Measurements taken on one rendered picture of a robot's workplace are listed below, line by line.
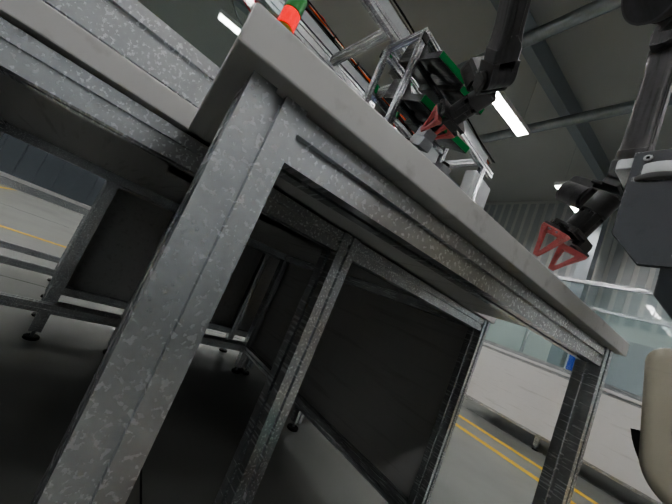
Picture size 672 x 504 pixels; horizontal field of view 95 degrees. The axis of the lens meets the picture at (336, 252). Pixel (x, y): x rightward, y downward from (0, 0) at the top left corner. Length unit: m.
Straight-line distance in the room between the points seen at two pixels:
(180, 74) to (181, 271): 0.38
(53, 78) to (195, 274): 0.29
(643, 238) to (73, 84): 0.68
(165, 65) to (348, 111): 0.35
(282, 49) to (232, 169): 0.08
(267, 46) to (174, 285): 0.16
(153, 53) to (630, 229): 0.66
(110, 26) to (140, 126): 0.14
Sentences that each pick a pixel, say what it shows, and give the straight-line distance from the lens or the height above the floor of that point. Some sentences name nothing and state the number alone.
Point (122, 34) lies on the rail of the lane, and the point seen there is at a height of 0.91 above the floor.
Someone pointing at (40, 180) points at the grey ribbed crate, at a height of 0.65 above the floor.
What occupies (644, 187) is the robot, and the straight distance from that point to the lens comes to 0.56.
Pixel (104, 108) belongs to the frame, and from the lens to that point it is 0.46.
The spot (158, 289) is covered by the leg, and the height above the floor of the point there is 0.67.
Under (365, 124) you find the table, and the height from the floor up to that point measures 0.84.
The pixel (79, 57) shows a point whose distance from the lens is 0.46.
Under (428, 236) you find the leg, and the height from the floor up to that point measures 0.81.
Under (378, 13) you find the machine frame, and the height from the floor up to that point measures 2.05.
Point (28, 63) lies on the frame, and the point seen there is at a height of 0.80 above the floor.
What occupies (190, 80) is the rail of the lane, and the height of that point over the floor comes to 0.92.
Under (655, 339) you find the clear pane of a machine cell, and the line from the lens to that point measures 4.40.
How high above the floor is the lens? 0.71
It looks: 7 degrees up
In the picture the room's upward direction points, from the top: 23 degrees clockwise
